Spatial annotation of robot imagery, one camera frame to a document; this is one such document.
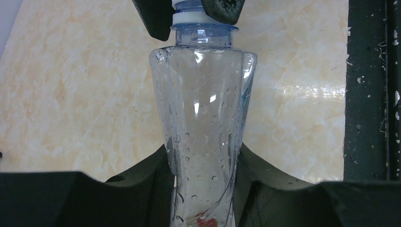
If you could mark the white Ganten bottle cap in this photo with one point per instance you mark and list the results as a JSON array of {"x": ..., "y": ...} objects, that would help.
[{"x": 190, "y": 11}]

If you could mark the clear plastic bottle white cap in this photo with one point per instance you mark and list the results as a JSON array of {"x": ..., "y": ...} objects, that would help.
[{"x": 202, "y": 86}]

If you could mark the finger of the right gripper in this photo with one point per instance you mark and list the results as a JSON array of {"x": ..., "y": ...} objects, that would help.
[
  {"x": 157, "y": 17},
  {"x": 223, "y": 11}
]

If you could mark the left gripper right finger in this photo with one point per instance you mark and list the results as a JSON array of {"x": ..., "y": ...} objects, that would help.
[{"x": 265, "y": 196}]

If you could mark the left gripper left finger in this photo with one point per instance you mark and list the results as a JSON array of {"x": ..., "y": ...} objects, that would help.
[{"x": 138, "y": 197}]

